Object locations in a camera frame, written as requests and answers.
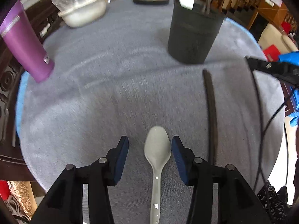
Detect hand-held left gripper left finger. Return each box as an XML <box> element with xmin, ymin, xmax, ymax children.
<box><xmin>30</xmin><ymin>135</ymin><xmax>129</xmax><ymax>224</ymax></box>

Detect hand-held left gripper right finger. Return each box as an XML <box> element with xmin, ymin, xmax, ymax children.
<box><xmin>171</xmin><ymin>135</ymin><xmax>272</xmax><ymax>224</ymax></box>

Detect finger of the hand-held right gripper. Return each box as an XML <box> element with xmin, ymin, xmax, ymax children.
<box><xmin>247</xmin><ymin>57</ymin><xmax>299</xmax><ymax>85</ymax></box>

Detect dark wooden chopstick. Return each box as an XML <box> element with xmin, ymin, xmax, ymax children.
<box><xmin>202</xmin><ymin>69</ymin><xmax>216</xmax><ymax>165</ymax></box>

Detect black utensil holder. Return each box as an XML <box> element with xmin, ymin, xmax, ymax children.
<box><xmin>167</xmin><ymin>0</ymin><xmax>227</xmax><ymax>64</ymax></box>

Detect bright blue plastic sheet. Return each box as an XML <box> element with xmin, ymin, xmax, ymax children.
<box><xmin>278</xmin><ymin>51</ymin><xmax>299</xmax><ymax>127</ymax></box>

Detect cream upholstered seat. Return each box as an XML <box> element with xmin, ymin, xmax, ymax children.
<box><xmin>258</xmin><ymin>24</ymin><xmax>299</xmax><ymax>54</ymax></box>

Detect grey fleece blanket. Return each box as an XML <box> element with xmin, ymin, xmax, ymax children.
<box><xmin>20</xmin><ymin>0</ymin><xmax>286</xmax><ymax>224</ymax></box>

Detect dark floral trousers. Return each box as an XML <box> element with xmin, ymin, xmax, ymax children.
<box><xmin>257</xmin><ymin>180</ymin><xmax>299</xmax><ymax>215</ymax></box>

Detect golden textured bag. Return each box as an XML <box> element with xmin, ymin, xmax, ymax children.
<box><xmin>9</xmin><ymin>181</ymin><xmax>32</xmax><ymax>217</ymax></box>

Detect white plastic basin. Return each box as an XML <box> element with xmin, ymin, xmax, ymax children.
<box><xmin>58</xmin><ymin>0</ymin><xmax>109</xmax><ymax>28</ymax></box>

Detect purple thermos bottle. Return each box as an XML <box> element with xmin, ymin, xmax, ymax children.
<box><xmin>0</xmin><ymin>0</ymin><xmax>55</xmax><ymax>83</ymax></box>

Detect black cable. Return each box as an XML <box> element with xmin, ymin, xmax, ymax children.
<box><xmin>247</xmin><ymin>58</ymin><xmax>299</xmax><ymax>215</ymax></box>

